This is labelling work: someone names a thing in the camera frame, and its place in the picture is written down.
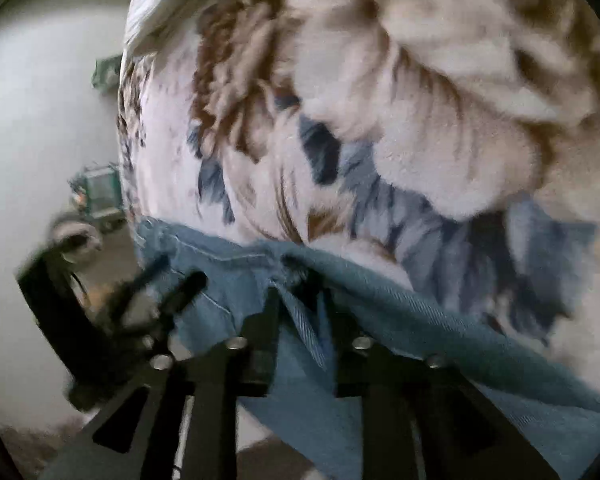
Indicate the green crate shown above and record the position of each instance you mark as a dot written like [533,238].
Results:
[99,195]
[107,75]

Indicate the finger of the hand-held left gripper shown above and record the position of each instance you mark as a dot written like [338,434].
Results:
[147,272]
[187,287]

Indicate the floral printed blanket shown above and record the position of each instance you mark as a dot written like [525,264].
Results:
[380,125]

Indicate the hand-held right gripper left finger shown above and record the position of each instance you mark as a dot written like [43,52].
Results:
[260,330]

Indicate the blue denim pants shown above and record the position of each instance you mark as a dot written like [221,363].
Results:
[430,340]

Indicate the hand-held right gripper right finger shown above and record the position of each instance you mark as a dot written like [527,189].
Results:
[324,320]

